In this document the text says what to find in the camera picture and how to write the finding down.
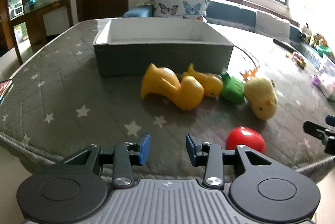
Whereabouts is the green plastic packet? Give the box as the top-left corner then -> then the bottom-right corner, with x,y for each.
220,73 -> 246,105

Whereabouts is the small yellow duck toy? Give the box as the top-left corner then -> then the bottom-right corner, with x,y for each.
182,63 -> 224,98

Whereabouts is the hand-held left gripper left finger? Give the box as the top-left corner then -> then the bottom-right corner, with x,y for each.
56,132 -> 152,188

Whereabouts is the red ball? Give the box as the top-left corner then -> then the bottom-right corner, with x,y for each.
226,127 -> 266,155

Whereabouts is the butterfly print pillow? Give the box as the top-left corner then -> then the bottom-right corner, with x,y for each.
153,0 -> 211,22

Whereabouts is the blue sofa cushion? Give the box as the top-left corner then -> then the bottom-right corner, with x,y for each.
122,6 -> 155,18

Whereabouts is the dark red book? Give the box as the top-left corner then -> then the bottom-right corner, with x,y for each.
0,80 -> 13,105

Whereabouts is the pile of stuffed toys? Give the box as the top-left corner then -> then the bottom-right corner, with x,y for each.
300,26 -> 328,47

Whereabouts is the green bowl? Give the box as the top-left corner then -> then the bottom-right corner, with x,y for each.
316,45 -> 333,57

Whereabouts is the large yellow duck toy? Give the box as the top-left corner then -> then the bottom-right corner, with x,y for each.
140,63 -> 205,111

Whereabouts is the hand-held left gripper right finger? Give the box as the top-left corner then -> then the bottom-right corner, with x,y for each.
186,134 -> 274,189

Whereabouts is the white quilted cushion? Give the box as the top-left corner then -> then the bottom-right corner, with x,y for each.
255,10 -> 291,43

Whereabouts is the red snack packet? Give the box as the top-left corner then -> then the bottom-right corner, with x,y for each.
292,51 -> 307,68

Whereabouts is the grey star quilted table cover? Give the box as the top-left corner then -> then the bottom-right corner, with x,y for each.
0,19 -> 335,178

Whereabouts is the grey cardboard box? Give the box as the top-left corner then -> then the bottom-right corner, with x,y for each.
93,18 -> 234,77

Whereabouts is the white printed box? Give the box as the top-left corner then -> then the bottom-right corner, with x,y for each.
311,54 -> 335,101

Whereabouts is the dark blue sofa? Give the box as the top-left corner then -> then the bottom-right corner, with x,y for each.
205,0 -> 304,43

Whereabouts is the dark wooden desk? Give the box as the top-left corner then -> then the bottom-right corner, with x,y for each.
8,0 -> 74,65

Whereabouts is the yellow plush chick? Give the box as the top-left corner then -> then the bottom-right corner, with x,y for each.
241,68 -> 278,120

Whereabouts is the wooden display cabinet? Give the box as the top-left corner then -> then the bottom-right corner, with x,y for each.
0,0 -> 41,51

